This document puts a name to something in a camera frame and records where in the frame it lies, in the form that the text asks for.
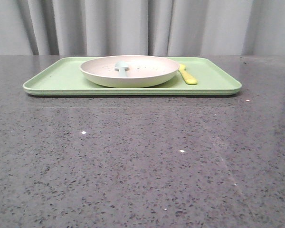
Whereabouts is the beige speckled plate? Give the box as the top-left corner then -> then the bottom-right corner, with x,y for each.
80,55 -> 179,88

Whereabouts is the light blue plastic spoon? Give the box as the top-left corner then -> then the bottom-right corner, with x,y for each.
114,61 -> 129,77

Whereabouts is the light green plastic tray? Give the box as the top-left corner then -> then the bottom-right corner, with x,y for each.
23,57 -> 242,96

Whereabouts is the grey pleated curtain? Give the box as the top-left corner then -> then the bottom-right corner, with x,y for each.
0,0 -> 285,56

